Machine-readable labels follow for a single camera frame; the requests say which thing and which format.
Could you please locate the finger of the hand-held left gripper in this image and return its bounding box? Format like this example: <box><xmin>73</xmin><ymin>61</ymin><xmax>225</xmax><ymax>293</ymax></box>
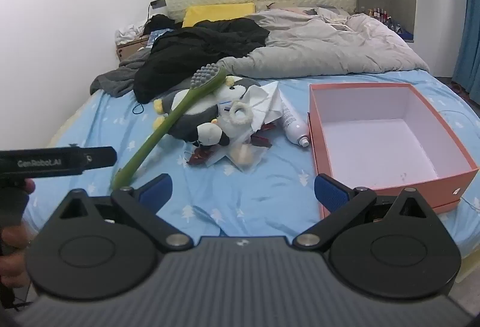
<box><xmin>83</xmin><ymin>146</ymin><xmax>118</xmax><ymax>172</ymax></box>

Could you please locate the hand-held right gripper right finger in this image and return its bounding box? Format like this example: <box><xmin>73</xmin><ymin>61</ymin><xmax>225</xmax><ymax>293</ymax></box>
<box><xmin>293</xmin><ymin>173</ymin><xmax>430</xmax><ymax>252</ymax></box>

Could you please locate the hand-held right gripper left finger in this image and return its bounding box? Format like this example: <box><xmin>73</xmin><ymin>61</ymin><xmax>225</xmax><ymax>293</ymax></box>
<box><xmin>56</xmin><ymin>173</ymin><xmax>194</xmax><ymax>253</ymax></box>

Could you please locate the red snack packet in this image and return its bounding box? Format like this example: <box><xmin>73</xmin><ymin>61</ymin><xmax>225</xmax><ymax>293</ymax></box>
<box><xmin>186</xmin><ymin>147</ymin><xmax>216</xmax><ymax>167</ymax></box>
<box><xmin>249</xmin><ymin>122</ymin><xmax>276</xmax><ymax>148</ymax></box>

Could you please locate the pink cardboard box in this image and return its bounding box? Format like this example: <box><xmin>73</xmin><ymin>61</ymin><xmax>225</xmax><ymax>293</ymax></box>
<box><xmin>308</xmin><ymin>83</ymin><xmax>480</xmax><ymax>219</ymax></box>

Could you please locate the clear plastic bag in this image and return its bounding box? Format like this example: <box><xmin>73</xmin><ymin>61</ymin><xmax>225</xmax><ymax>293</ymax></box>
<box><xmin>210</xmin><ymin>124</ymin><xmax>269</xmax><ymax>174</ymax></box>

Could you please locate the white rope scrunchie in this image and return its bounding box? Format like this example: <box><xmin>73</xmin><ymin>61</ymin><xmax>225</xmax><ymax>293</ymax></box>
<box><xmin>228</xmin><ymin>100</ymin><xmax>253</xmax><ymax>125</ymax></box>

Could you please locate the person's left hand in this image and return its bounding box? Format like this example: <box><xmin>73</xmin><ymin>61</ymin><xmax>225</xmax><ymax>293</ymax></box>
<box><xmin>0</xmin><ymin>179</ymin><xmax>36</xmax><ymax>288</ymax></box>

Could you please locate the bed with blue sheet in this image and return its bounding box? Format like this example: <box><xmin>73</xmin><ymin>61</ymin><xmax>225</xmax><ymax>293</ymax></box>
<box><xmin>22</xmin><ymin>68</ymin><xmax>480</xmax><ymax>260</ymax></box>

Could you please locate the grey penguin plush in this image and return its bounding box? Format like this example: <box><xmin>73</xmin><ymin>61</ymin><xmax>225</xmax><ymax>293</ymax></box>
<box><xmin>153</xmin><ymin>75</ymin><xmax>261</xmax><ymax>142</ymax></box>

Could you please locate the dark grey blanket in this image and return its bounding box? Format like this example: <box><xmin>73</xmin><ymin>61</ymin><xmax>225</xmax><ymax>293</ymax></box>
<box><xmin>90</xmin><ymin>49</ymin><xmax>154</xmax><ymax>98</ymax></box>

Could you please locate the white spray bottle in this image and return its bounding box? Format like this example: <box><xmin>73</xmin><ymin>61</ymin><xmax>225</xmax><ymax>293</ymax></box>
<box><xmin>279</xmin><ymin>92</ymin><xmax>311</xmax><ymax>148</ymax></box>

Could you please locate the wooden nightstand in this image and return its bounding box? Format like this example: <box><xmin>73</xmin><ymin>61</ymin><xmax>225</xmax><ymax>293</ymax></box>
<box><xmin>115</xmin><ymin>35</ymin><xmax>151</xmax><ymax>63</ymax></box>

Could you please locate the white cloth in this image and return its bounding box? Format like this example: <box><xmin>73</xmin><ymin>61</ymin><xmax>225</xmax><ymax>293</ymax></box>
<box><xmin>114</xmin><ymin>24</ymin><xmax>149</xmax><ymax>44</ymax></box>

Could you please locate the black jacket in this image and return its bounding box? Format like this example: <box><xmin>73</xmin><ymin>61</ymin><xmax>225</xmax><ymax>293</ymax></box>
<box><xmin>133</xmin><ymin>17</ymin><xmax>271</xmax><ymax>104</ymax></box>

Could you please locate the black fluffy cloth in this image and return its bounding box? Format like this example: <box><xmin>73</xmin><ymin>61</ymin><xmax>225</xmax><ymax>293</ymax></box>
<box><xmin>144</xmin><ymin>14</ymin><xmax>182</xmax><ymax>35</ymax></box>

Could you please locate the grey duvet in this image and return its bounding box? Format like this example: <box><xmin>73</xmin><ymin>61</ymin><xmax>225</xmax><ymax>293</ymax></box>
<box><xmin>217</xmin><ymin>7</ymin><xmax>431</xmax><ymax>80</ymax></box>

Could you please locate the blue tray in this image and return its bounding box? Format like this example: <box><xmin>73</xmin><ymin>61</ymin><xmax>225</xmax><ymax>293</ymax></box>
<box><xmin>390</xmin><ymin>21</ymin><xmax>414</xmax><ymax>39</ymax></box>

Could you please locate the yellow pillow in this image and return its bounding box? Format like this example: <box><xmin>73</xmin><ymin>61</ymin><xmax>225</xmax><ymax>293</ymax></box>
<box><xmin>182</xmin><ymin>2</ymin><xmax>256</xmax><ymax>28</ymax></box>

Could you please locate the row of nail polish bottles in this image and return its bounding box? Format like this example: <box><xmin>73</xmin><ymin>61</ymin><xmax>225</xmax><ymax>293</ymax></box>
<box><xmin>365</xmin><ymin>6</ymin><xmax>392</xmax><ymax>24</ymax></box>

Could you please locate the pink pillow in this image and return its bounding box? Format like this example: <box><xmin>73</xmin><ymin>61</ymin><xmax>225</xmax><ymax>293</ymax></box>
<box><xmin>262</xmin><ymin>2</ymin><xmax>314</xmax><ymax>13</ymax></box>

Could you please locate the blue curtain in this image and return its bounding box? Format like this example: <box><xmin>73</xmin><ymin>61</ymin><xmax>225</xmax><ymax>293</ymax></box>
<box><xmin>452</xmin><ymin>0</ymin><xmax>480</xmax><ymax>102</ymax></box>

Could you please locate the green long-handled brush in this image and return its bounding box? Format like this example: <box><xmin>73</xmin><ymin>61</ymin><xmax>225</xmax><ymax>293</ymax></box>
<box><xmin>110</xmin><ymin>63</ymin><xmax>229</xmax><ymax>196</ymax></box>

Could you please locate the black cable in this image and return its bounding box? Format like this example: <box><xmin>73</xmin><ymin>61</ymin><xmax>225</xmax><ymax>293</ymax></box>
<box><xmin>0</xmin><ymin>282</ymin><xmax>32</xmax><ymax>313</ymax></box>

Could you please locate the white cable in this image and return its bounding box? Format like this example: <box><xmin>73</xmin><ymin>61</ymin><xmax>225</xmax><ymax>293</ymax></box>
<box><xmin>461</xmin><ymin>195</ymin><xmax>480</xmax><ymax>212</ymax></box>

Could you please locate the white grey wall cabinet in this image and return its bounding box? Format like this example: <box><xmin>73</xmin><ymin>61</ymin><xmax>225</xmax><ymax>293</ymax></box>
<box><xmin>354</xmin><ymin>0</ymin><xmax>469</xmax><ymax>78</ymax></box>

